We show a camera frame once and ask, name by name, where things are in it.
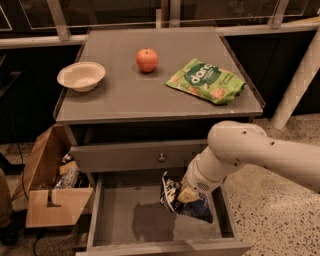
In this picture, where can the green snack bag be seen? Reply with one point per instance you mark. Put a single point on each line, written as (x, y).
(207, 82)

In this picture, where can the white slanted support leg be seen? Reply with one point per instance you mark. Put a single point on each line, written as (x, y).
(305, 73)

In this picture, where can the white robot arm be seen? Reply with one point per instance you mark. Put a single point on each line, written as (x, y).
(232, 145)

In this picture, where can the grey drawer cabinet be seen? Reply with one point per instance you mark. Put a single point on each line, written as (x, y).
(130, 106)

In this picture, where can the white paper bowl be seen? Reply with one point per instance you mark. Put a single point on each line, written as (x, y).
(81, 76)

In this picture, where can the red apple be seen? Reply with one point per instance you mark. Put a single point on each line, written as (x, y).
(147, 60)

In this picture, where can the open cardboard box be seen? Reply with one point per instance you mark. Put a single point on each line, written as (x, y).
(47, 206)

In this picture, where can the round metal drawer knob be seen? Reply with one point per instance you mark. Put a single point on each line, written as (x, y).
(162, 158)

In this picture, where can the plastic bottle in box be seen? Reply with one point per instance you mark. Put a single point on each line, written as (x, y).
(68, 180)

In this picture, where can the open grey middle drawer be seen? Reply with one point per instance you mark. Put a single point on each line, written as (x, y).
(128, 220)

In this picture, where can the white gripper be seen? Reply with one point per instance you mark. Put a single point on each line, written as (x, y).
(197, 180)

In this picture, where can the blue chip bag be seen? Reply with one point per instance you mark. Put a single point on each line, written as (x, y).
(198, 208)

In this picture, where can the grey top drawer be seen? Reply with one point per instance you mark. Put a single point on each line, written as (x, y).
(136, 156)

